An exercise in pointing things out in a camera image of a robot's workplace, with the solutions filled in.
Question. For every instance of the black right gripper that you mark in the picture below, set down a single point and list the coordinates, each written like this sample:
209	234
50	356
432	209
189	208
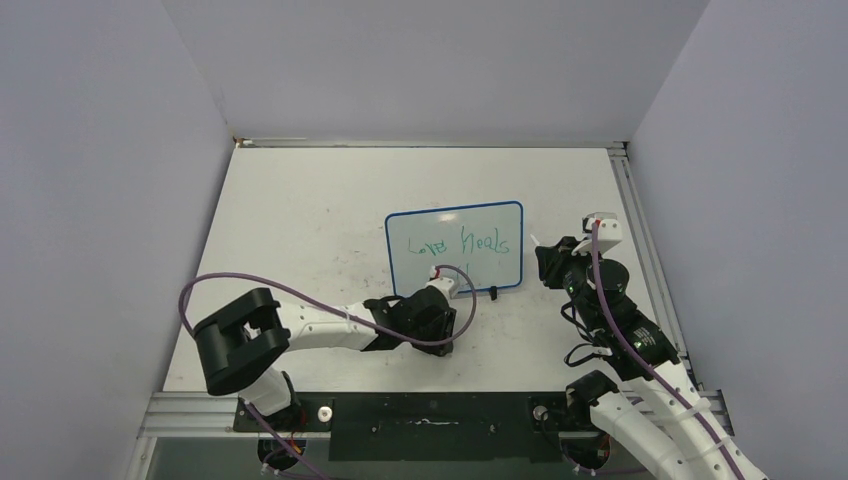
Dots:
553	258

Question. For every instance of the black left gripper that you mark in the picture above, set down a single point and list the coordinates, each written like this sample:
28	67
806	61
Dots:
444	326

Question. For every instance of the blue framed whiteboard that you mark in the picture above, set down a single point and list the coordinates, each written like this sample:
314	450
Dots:
482	244

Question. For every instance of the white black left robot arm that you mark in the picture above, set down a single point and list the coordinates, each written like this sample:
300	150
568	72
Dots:
239	343

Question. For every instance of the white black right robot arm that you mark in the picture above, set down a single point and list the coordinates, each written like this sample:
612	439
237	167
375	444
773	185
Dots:
653	409

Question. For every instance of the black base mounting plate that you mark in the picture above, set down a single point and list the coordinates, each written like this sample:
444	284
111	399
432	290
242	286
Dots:
458	426

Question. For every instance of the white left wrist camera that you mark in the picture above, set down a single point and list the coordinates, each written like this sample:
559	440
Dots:
447	286

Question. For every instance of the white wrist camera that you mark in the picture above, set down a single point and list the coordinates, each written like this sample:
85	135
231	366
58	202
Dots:
606	227
447	286

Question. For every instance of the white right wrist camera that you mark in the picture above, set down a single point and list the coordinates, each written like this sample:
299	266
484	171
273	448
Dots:
606	227

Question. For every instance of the aluminium frame rail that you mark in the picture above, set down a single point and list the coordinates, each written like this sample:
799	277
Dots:
188	415

